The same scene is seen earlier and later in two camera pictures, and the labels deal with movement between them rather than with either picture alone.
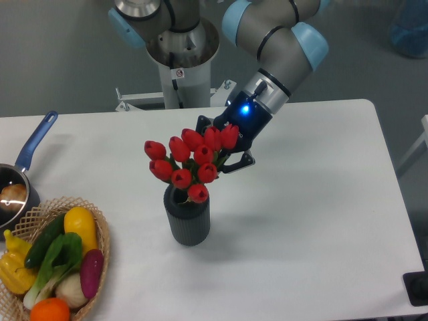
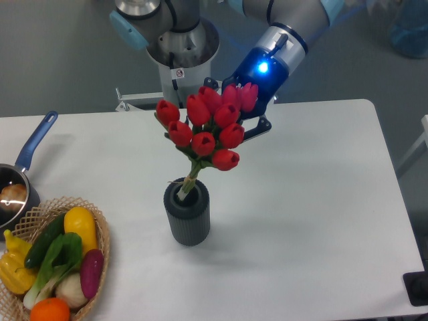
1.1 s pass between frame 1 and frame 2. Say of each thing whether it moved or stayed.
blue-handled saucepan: stayed
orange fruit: stayed
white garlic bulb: stayed
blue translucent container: stayed
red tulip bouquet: moved
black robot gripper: moved
